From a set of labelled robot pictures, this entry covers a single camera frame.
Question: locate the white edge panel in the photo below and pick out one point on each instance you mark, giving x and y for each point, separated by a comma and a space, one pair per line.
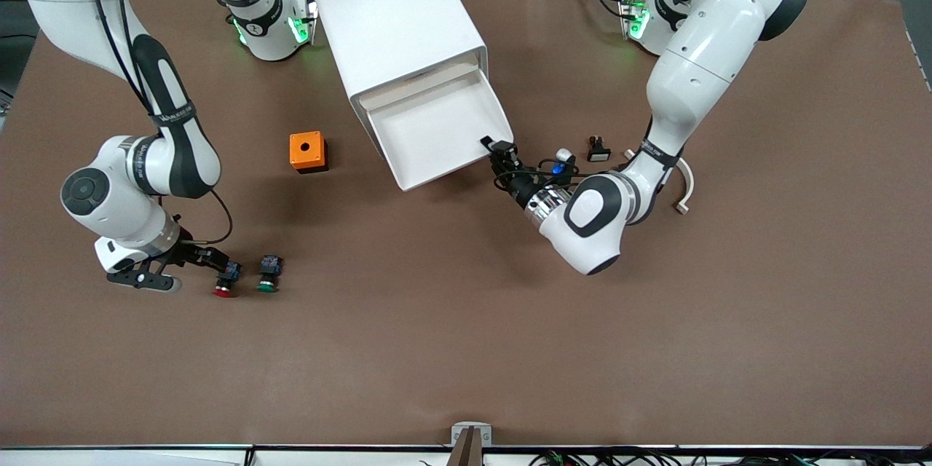
109, 459

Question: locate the white curved bracket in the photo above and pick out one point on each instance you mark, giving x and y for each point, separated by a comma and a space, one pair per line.
688, 186

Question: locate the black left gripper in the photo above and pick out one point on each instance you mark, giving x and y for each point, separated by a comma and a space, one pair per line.
519, 188

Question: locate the green push button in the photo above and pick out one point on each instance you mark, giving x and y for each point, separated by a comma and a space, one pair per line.
269, 273

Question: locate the grey table edge bracket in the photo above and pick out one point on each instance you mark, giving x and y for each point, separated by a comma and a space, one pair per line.
460, 429

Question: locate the black switch with white face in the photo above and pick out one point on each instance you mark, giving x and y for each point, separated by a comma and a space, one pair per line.
598, 151

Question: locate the brown camera post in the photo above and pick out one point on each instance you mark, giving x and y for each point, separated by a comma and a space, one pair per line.
466, 451

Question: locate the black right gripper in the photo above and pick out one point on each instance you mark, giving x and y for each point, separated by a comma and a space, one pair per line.
191, 253

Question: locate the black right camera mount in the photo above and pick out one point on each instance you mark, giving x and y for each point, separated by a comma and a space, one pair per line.
135, 279

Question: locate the red push button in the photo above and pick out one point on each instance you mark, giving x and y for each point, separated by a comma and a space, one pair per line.
227, 280

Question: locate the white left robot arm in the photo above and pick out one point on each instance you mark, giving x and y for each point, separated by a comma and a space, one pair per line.
699, 73

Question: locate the orange button box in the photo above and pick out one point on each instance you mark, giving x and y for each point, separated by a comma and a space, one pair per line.
309, 158

